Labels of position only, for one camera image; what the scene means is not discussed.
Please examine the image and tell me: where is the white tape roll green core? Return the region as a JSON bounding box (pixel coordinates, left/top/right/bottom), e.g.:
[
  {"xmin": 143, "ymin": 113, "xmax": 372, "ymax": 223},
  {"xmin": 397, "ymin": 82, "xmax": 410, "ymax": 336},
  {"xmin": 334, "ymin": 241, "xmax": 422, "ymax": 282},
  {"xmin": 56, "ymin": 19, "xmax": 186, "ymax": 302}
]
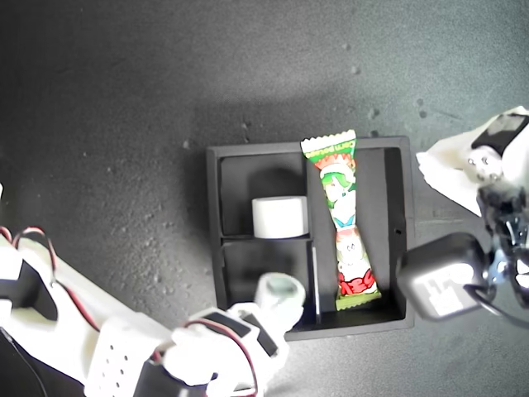
[{"xmin": 255, "ymin": 271, "xmax": 307, "ymax": 322}]

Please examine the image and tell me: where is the green printed snack bar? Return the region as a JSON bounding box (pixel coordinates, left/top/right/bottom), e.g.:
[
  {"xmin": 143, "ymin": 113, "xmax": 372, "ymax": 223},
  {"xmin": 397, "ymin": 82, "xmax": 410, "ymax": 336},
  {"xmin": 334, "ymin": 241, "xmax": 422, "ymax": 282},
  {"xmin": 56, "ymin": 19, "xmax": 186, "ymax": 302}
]
[{"xmin": 299, "ymin": 128, "xmax": 383, "ymax": 313}]

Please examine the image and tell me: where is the large white tape roll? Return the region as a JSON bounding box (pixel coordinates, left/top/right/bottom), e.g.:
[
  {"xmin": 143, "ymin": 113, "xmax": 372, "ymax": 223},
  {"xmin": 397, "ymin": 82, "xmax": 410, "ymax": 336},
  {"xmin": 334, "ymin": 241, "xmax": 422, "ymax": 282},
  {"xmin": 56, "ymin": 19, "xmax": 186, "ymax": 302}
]
[{"xmin": 251, "ymin": 195, "xmax": 309, "ymax": 241}]

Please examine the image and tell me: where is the black tray with wells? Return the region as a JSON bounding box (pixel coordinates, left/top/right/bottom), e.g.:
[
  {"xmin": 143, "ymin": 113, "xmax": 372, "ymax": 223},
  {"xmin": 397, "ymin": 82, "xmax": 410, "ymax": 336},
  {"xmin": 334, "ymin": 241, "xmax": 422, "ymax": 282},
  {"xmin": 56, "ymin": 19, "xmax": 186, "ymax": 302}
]
[{"xmin": 205, "ymin": 136, "xmax": 416, "ymax": 342}]

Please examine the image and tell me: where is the black camera box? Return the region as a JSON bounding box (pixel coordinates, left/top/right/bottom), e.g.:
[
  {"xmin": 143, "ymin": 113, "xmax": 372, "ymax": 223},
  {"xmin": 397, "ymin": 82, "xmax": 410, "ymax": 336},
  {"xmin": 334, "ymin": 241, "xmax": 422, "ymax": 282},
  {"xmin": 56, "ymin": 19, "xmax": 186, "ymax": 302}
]
[{"xmin": 395, "ymin": 232, "xmax": 495, "ymax": 322}]

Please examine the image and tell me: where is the thin white cable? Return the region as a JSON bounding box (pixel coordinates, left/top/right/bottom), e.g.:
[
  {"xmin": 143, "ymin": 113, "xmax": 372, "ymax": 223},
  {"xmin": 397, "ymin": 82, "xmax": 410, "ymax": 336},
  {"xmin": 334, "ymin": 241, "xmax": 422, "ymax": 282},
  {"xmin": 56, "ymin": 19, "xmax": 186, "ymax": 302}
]
[{"xmin": 0, "ymin": 330, "xmax": 46, "ymax": 397}]

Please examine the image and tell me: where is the red black servo wire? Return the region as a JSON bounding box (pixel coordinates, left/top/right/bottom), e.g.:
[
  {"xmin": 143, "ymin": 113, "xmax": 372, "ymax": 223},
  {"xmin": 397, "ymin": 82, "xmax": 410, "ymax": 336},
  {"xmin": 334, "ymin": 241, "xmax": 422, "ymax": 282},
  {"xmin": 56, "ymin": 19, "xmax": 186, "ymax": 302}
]
[{"xmin": 0, "ymin": 226, "xmax": 260, "ymax": 395}]

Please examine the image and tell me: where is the black camera cable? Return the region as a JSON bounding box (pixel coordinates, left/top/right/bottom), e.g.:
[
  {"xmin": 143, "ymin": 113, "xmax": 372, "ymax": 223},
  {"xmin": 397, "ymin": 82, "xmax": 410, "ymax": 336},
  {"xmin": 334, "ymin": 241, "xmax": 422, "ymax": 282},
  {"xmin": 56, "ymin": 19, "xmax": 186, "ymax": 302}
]
[{"xmin": 462, "ymin": 280, "xmax": 529, "ymax": 320}]

